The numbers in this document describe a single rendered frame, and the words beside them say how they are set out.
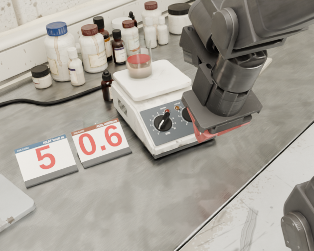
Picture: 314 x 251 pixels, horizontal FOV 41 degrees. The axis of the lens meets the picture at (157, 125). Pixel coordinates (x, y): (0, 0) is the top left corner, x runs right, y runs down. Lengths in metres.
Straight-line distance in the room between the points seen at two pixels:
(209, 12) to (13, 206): 0.41
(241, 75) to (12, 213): 0.40
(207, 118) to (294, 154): 0.22
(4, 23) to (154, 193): 0.60
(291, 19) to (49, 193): 0.47
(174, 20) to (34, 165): 0.64
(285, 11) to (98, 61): 0.69
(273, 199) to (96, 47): 0.57
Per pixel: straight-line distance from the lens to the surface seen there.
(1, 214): 0.69
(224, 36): 0.46
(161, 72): 0.82
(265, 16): 0.43
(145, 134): 0.73
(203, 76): 0.56
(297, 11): 0.40
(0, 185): 0.74
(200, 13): 0.56
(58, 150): 0.75
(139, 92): 0.76
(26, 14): 1.11
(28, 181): 0.74
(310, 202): 0.44
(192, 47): 0.60
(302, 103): 0.90
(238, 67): 0.51
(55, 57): 1.01
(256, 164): 0.72
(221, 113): 0.58
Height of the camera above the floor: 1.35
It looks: 34 degrees down
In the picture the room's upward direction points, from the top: 5 degrees counter-clockwise
